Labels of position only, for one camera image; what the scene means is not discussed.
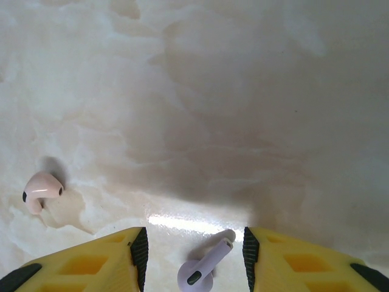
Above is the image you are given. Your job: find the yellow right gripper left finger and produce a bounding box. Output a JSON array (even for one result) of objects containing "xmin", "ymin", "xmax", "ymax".
[{"xmin": 0, "ymin": 226, "xmax": 149, "ymax": 292}]

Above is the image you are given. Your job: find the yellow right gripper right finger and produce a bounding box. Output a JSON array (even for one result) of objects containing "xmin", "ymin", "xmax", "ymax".
[{"xmin": 244, "ymin": 226, "xmax": 389, "ymax": 292}]

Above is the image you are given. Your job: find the pink wireless earbud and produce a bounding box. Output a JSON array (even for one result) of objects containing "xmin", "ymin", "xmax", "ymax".
[{"xmin": 22, "ymin": 171, "xmax": 64, "ymax": 215}]

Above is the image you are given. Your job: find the purple wireless earbud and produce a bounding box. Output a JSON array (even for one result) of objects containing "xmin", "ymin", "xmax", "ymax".
[{"xmin": 177, "ymin": 229, "xmax": 237, "ymax": 292}]

